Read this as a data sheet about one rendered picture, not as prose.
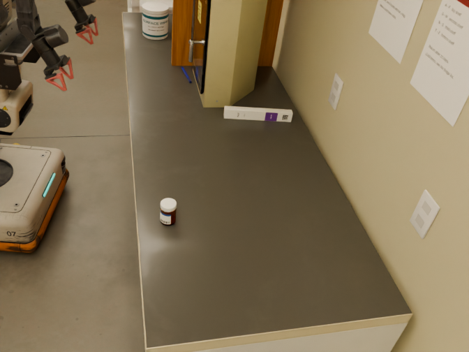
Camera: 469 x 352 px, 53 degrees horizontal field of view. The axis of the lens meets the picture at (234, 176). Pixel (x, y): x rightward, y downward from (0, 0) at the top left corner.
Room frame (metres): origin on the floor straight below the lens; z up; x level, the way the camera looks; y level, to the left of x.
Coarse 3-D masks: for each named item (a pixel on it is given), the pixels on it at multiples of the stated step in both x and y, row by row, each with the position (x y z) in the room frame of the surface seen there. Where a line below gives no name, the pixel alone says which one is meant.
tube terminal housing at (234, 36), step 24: (216, 0) 1.65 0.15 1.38; (240, 0) 1.68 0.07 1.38; (264, 0) 1.83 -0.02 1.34; (216, 24) 1.65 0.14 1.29; (240, 24) 1.69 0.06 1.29; (216, 48) 1.66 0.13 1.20; (240, 48) 1.71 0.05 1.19; (216, 72) 1.66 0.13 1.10; (240, 72) 1.73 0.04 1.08; (216, 96) 1.66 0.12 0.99; (240, 96) 1.75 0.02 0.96
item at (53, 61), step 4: (52, 48) 1.60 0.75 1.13; (44, 52) 1.56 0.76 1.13; (48, 52) 1.57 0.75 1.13; (52, 52) 1.58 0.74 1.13; (56, 52) 1.60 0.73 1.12; (40, 56) 1.57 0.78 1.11; (44, 56) 1.56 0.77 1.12; (48, 56) 1.56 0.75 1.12; (52, 56) 1.57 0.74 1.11; (56, 56) 1.58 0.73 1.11; (60, 56) 1.64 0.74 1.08; (64, 56) 1.63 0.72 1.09; (44, 60) 1.57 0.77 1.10; (48, 60) 1.56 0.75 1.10; (52, 60) 1.57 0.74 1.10; (56, 60) 1.58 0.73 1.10; (60, 60) 1.59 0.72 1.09; (48, 64) 1.56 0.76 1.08; (52, 64) 1.56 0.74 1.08; (56, 64) 1.56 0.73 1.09; (60, 64) 1.58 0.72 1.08; (48, 68) 1.55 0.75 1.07; (52, 68) 1.54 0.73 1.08; (56, 68) 1.54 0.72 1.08; (44, 72) 1.54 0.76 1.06; (48, 72) 1.54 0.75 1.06
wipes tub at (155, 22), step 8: (144, 8) 2.23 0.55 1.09; (152, 8) 2.24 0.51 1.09; (160, 8) 2.26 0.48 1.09; (168, 8) 2.29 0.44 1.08; (144, 16) 2.23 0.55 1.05; (152, 16) 2.22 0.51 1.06; (160, 16) 2.23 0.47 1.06; (144, 24) 2.23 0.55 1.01; (152, 24) 2.22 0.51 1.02; (160, 24) 2.23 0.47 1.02; (144, 32) 2.23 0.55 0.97; (152, 32) 2.22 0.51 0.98; (160, 32) 2.23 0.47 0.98
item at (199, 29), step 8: (200, 0) 1.79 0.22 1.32; (208, 0) 1.65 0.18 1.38; (208, 8) 1.65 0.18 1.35; (208, 16) 1.65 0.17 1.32; (200, 24) 1.76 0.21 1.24; (200, 32) 1.74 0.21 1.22; (200, 40) 1.73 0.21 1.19; (200, 48) 1.72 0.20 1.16; (200, 56) 1.71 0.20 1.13; (192, 64) 1.90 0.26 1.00; (200, 64) 1.70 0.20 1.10; (200, 72) 1.69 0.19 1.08; (200, 80) 1.67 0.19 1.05; (200, 88) 1.66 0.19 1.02
